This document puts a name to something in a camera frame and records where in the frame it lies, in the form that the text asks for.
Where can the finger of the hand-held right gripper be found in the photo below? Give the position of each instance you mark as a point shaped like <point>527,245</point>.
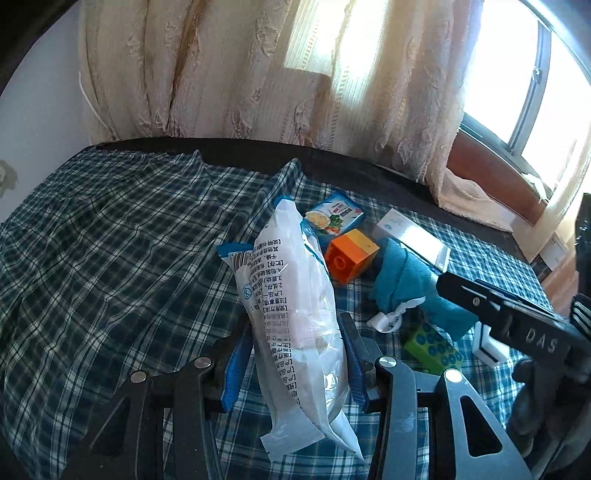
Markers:
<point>512,297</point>
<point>517,330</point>

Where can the white plastic packet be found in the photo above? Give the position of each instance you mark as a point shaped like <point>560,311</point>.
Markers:
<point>295,295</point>

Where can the white knotted ribbon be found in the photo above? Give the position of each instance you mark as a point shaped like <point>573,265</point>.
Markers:
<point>388,318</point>

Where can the window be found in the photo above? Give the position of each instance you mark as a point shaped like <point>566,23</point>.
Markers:
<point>545,69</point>

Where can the brown wooden window sill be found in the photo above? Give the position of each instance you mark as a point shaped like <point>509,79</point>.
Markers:
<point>494,166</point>

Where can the white plastic case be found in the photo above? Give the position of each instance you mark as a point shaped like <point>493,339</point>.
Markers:
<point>489,348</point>

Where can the white medicine box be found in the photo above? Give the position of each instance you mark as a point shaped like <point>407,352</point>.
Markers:
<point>406,235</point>

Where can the blue plaid blanket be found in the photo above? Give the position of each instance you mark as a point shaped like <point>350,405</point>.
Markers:
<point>115,258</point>

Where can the person's right hand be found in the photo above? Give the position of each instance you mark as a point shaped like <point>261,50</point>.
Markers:
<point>540,401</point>

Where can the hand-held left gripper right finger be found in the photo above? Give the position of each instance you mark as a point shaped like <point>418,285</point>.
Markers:
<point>358,369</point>

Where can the orange toy block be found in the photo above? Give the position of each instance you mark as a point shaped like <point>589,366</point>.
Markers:
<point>348,256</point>

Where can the cream lace curtain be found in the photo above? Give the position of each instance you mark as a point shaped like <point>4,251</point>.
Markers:
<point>564,184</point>
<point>277,69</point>

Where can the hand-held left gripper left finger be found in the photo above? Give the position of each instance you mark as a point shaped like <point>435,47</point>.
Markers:
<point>233,383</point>

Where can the teal cloth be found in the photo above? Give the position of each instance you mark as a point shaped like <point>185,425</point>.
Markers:
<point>397,277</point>

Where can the dark bed mattress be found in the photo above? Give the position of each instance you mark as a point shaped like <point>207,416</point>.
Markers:
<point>351,173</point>

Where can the green toy block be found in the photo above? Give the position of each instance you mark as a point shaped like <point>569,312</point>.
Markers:
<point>431,348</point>

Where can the blue food box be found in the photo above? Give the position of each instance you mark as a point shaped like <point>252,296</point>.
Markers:
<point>337,214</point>

